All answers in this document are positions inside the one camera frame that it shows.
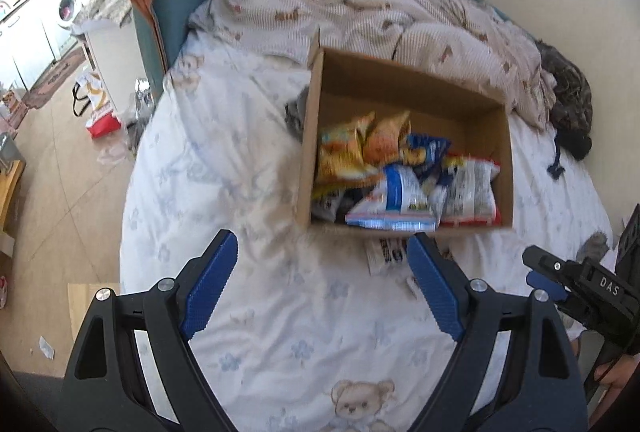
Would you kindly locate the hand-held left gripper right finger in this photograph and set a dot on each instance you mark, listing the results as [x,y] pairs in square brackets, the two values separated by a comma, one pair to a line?
[435,292]

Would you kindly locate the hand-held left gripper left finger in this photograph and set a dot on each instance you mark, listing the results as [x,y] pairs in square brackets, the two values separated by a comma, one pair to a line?
[212,287]

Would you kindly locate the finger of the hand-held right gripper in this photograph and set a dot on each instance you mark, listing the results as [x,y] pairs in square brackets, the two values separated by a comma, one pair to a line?
[550,269]

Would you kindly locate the small white dark-print packet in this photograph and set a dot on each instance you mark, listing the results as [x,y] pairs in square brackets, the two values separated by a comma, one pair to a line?
[385,257]

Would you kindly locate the white blue snack bag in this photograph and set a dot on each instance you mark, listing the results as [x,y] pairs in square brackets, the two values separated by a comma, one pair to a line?
[395,197]

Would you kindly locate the large white red snack bag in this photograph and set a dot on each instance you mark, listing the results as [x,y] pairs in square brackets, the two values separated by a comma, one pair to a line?
[472,192]

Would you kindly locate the dark snack packet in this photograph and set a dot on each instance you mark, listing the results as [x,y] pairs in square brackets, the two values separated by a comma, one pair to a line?
[330,204]

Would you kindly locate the blue snack packet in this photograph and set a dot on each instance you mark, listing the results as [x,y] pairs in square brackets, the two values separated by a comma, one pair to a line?
[425,149]

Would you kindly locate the orange yellow snack packet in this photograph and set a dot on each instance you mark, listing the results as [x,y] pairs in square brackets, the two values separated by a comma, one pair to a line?
[385,141]

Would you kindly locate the brown cardboard box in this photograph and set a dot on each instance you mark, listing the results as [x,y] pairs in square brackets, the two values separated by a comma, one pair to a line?
[400,86]

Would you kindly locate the person's right hand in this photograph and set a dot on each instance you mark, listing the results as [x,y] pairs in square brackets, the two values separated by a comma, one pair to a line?
[622,372]

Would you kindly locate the grey furry item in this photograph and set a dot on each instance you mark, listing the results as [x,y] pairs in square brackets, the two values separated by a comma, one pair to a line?
[595,244]

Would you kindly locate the white floral bed sheet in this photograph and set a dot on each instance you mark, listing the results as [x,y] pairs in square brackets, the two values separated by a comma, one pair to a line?
[250,161]

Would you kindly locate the dark patterned cloth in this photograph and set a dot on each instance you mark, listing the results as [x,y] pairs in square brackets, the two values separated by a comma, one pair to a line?
[570,96]

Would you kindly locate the paper scrap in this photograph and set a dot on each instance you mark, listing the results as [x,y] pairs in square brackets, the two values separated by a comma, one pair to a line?
[47,348]

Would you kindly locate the wooden table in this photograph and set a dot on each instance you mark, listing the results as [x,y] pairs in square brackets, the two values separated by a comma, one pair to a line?
[10,192]

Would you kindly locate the white cabinet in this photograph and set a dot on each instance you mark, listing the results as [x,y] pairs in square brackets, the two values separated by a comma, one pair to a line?
[112,56]

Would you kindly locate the patterned rug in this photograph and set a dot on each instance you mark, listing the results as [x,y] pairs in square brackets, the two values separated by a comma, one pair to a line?
[50,79]

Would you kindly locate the small printed carton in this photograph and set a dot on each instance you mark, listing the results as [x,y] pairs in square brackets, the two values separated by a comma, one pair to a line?
[12,109]

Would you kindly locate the beige printed blanket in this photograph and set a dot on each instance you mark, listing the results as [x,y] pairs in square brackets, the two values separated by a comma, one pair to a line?
[350,6]

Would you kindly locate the white washing machine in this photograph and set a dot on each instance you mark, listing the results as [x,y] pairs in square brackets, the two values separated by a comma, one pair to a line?
[67,6]

